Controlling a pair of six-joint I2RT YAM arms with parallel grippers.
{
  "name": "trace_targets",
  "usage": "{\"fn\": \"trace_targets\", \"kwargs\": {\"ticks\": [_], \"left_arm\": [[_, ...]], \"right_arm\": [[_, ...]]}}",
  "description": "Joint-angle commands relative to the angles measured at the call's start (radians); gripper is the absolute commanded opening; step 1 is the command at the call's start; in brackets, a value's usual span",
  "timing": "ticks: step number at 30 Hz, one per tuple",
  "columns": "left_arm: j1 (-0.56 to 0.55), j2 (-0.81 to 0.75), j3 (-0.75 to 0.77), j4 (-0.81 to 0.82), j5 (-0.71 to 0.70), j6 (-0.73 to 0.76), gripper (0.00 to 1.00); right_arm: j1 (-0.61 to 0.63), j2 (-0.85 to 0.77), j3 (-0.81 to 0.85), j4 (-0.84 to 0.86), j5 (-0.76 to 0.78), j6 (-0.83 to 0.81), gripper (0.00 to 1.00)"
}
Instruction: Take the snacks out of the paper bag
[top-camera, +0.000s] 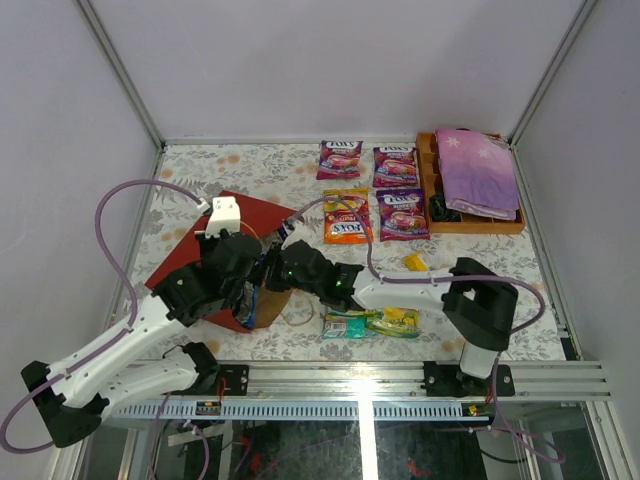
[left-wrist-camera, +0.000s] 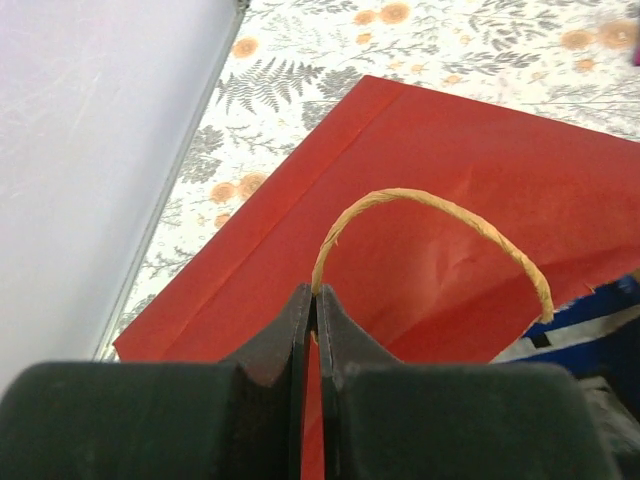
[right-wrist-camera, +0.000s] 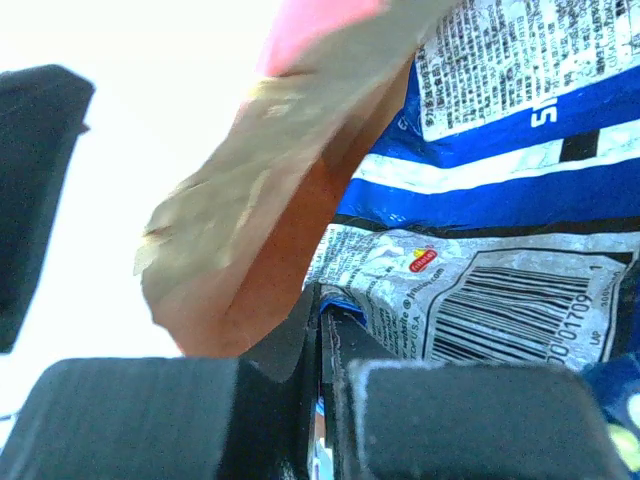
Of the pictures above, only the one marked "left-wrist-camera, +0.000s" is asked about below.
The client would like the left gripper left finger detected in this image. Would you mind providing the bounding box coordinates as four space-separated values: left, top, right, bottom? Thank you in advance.
1 284 312 479

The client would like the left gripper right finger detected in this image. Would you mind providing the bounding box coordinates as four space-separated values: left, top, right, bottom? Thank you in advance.
314 286 620 480

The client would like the red paper bag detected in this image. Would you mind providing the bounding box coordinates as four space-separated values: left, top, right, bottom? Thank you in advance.
115 76 639 477

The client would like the blue Doritos chip bag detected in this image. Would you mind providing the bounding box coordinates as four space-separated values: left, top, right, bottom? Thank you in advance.
492 267 640 386

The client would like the floral table mat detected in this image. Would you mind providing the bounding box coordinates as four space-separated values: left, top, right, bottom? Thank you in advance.
97 1 639 361

